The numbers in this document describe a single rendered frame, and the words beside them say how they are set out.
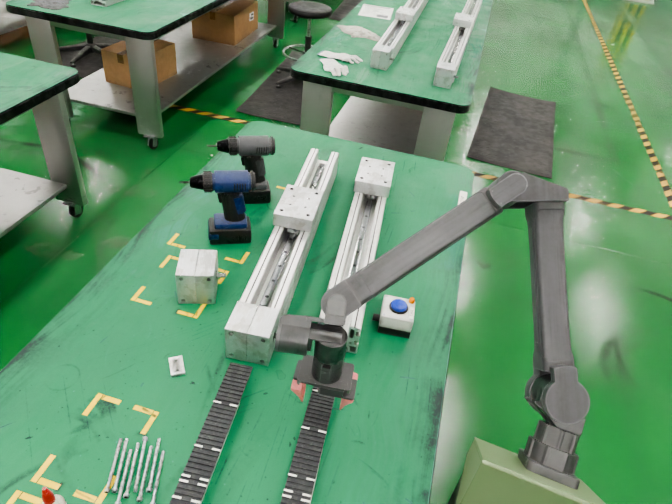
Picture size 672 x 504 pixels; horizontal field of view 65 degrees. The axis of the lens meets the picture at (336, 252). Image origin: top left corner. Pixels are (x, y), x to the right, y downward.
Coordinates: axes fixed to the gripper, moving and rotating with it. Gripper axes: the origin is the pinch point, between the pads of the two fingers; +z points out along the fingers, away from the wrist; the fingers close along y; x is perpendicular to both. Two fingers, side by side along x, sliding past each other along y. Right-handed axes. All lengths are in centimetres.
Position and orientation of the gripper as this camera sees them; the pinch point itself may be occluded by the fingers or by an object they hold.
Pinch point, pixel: (322, 400)
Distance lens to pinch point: 111.4
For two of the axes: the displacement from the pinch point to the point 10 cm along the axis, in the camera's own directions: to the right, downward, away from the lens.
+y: -9.8, -1.8, 0.6
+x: -1.6, 6.0, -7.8
